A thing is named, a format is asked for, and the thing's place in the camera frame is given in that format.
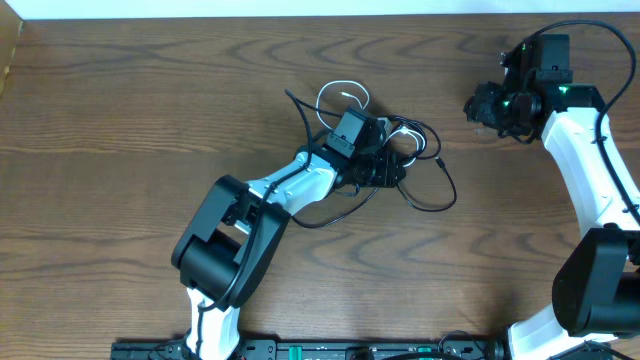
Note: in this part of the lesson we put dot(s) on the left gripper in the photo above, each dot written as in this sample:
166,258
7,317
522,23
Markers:
388,171

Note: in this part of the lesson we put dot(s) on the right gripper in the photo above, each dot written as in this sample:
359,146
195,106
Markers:
481,109

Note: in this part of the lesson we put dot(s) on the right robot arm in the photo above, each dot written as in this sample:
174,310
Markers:
595,299

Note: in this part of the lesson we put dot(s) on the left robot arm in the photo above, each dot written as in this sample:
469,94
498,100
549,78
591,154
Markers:
227,247

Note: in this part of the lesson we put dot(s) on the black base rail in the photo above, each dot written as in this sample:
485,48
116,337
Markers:
270,349

